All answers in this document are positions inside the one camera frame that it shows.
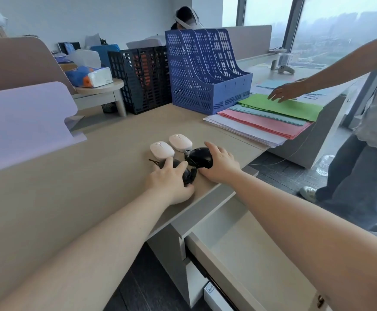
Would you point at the green paper sheet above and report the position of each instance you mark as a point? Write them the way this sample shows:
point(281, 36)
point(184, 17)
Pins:
point(282, 106)

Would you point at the black plastic file rack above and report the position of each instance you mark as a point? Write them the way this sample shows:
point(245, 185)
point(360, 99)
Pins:
point(143, 80)

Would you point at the person's right hand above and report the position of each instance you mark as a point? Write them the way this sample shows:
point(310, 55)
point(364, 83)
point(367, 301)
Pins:
point(224, 166)

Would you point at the clear water bottle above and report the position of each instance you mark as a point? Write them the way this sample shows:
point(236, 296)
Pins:
point(325, 165)

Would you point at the black computer mouse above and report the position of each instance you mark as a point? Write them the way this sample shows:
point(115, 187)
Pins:
point(200, 157)
point(188, 178)

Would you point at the beige desk divider panel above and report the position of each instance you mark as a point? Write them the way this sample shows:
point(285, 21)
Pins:
point(23, 61)

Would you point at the white computer mouse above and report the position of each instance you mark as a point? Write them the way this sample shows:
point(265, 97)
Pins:
point(180, 142)
point(162, 150)

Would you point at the white tissue packet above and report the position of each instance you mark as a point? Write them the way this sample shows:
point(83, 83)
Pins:
point(93, 77)

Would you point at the person's left hand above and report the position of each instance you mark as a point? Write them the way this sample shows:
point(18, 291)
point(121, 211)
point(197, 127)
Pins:
point(165, 184)

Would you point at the lilac desk divider panel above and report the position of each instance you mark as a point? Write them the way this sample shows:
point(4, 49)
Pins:
point(23, 123)

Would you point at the grey desk partition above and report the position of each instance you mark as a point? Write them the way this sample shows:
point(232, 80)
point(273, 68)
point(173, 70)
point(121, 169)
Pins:
point(250, 42)

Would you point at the open white desk drawer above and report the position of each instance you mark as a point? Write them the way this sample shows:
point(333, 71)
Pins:
point(250, 255)

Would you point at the person's left thumb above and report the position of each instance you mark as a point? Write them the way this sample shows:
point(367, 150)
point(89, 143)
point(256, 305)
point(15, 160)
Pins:
point(186, 192)

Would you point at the white translucent box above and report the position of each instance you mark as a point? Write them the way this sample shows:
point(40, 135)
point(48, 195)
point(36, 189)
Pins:
point(88, 58)

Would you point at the blue plastic file rack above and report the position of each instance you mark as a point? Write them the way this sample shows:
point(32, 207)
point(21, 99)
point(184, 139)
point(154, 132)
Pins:
point(204, 80)

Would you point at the teal paper sheet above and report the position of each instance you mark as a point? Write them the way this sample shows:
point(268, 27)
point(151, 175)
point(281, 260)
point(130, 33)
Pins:
point(272, 115)

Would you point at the white handheld controller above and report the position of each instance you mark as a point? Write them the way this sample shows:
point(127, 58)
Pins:
point(285, 69)

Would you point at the person's right thumb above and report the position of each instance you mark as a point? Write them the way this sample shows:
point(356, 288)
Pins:
point(206, 174)

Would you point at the blue folder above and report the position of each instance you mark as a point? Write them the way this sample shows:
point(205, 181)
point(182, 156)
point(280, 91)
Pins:
point(105, 55)

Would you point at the small wooden desk shelf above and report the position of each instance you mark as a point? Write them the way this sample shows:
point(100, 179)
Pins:
point(101, 93)

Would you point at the pink paper stack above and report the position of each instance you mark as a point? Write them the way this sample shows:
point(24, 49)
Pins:
point(266, 126)

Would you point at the white paper stack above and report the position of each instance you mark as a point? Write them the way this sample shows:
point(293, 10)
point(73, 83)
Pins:
point(240, 131)

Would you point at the person's right forearm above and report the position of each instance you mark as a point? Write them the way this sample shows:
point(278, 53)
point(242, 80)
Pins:
point(305, 229)

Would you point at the person's left forearm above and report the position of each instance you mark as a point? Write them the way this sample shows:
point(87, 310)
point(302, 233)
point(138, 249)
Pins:
point(88, 255)

